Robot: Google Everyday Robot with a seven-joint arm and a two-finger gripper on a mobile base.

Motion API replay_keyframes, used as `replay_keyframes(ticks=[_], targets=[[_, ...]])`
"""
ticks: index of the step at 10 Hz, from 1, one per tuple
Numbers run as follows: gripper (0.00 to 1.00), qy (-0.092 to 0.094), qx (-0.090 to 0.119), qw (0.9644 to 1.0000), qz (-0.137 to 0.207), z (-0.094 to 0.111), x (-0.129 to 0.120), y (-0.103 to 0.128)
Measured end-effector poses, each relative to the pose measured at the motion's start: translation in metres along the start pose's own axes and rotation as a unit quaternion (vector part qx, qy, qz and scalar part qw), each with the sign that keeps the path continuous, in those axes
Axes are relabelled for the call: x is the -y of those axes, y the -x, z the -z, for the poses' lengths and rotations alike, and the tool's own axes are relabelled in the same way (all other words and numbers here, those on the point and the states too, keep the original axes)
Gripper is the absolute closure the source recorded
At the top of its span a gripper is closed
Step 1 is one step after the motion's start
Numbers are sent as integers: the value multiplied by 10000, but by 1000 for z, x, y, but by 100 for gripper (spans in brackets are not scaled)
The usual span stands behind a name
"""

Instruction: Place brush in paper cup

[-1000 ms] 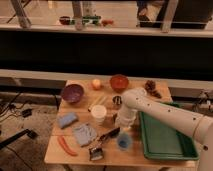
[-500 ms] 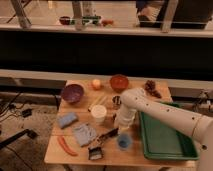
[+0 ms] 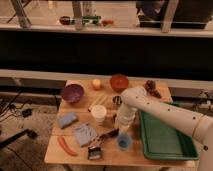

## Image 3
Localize blue sponge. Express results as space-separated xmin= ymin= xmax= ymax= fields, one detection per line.
xmin=58 ymin=112 xmax=78 ymax=129

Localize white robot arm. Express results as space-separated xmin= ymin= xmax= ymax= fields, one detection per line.
xmin=116 ymin=87 xmax=213 ymax=148

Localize orange red bowl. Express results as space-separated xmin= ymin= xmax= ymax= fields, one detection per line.
xmin=110 ymin=74 xmax=129 ymax=93

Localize wooden chopsticks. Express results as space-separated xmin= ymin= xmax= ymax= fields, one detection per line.
xmin=88 ymin=96 xmax=107 ymax=112

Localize green plastic tray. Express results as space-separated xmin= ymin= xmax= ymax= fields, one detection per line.
xmin=139 ymin=112 xmax=199 ymax=161

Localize green object in background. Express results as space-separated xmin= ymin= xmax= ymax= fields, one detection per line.
xmin=82 ymin=15 xmax=101 ymax=25

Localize small orange fruit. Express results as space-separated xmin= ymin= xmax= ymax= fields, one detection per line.
xmin=92 ymin=79 xmax=101 ymax=90

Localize black handled brush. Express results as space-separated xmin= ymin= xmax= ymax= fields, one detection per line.
xmin=87 ymin=128 xmax=120 ymax=161

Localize white paper cup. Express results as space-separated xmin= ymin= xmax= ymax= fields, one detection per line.
xmin=91 ymin=105 xmax=107 ymax=124

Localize light blue cloth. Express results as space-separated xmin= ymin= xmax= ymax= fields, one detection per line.
xmin=73 ymin=123 xmax=97 ymax=147

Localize blue plastic cup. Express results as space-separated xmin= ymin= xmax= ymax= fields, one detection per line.
xmin=116 ymin=133 xmax=132 ymax=150

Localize metal measuring cup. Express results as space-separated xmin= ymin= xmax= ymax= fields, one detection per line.
xmin=112 ymin=96 xmax=122 ymax=106

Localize dark bowl in background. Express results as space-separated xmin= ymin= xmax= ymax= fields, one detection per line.
xmin=59 ymin=16 xmax=70 ymax=25

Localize wooden table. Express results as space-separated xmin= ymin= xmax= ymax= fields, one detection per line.
xmin=44 ymin=80 xmax=195 ymax=168

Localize black sponge block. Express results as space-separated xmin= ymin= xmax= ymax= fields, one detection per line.
xmin=112 ymin=114 xmax=117 ymax=123

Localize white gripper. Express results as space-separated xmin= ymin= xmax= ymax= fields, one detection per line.
xmin=115 ymin=104 xmax=137 ymax=134

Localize purple bowl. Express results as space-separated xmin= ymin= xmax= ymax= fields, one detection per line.
xmin=61 ymin=84 xmax=84 ymax=103

